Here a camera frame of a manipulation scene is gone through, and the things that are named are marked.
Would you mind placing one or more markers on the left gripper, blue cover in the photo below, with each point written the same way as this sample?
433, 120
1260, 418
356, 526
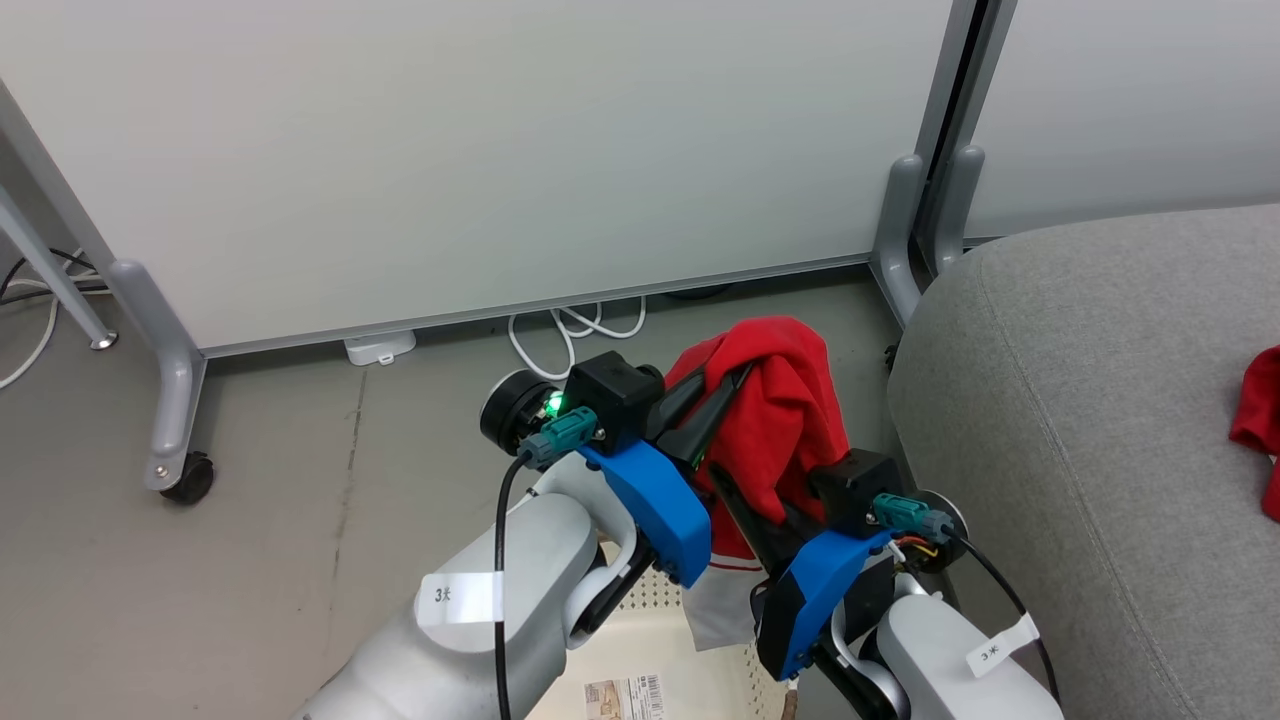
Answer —
660, 510

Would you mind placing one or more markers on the right gripper, blue cover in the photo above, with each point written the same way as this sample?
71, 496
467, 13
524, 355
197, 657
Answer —
810, 590

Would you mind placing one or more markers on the plain red shirt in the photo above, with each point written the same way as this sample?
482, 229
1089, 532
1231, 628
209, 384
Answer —
790, 410

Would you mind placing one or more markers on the red and white striped garment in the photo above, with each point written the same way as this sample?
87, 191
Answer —
1260, 410

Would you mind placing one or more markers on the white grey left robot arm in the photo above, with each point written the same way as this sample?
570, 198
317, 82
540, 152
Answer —
480, 670

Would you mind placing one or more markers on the white plastic basket, wicker rim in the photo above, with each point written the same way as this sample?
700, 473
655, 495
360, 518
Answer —
640, 640

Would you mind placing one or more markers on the paper barcode label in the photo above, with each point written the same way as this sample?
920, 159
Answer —
625, 698

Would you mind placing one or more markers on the grey partition leg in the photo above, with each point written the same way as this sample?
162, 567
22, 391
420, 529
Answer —
955, 200
897, 240
175, 380

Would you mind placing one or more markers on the white power adapter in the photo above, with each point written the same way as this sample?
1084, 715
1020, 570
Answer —
380, 347

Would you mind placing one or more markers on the grey fabric sofa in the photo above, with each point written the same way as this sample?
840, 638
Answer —
1100, 450

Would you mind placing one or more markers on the wide white partition panel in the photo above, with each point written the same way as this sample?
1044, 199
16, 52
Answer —
450, 150

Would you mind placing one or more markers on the black caster wheel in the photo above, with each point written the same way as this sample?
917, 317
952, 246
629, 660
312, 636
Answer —
190, 480

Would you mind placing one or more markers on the narrow white partition panel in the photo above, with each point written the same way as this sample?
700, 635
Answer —
1130, 100

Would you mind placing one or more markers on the thin grey stand leg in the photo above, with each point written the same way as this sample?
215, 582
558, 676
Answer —
50, 270

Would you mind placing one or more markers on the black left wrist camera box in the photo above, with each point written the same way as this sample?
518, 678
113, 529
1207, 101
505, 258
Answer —
615, 395

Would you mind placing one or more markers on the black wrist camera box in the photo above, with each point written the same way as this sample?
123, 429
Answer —
615, 395
850, 485

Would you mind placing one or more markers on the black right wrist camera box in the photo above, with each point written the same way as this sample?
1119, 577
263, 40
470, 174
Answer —
850, 485

